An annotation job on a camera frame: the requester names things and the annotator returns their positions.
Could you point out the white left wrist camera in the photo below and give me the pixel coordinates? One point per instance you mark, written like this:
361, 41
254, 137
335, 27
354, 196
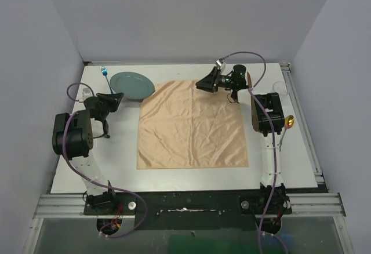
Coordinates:
86, 93

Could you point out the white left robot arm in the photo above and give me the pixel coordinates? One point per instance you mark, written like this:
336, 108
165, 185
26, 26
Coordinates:
73, 138

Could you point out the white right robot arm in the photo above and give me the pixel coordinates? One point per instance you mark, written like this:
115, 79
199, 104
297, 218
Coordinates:
266, 111

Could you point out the copper table knife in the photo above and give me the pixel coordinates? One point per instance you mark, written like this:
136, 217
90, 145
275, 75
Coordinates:
249, 80

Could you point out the peach satin cloth napkin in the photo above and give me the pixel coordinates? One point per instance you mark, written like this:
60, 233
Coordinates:
181, 127

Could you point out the blue fork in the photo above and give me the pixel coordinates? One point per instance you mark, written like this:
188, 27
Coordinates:
105, 75

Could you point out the teal round plate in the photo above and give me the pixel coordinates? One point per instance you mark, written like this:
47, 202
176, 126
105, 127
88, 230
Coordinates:
133, 85

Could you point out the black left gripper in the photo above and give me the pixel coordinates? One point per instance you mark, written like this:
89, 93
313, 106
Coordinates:
113, 99

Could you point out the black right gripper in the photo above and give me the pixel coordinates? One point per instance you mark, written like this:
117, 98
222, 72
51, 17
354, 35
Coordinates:
210, 82

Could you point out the iridescent gold spoon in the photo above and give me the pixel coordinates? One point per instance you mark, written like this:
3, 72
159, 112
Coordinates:
289, 121

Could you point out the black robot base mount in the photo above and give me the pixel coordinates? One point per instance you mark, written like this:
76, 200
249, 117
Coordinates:
192, 210

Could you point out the clear drinking glass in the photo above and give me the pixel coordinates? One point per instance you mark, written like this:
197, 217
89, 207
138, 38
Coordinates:
280, 88

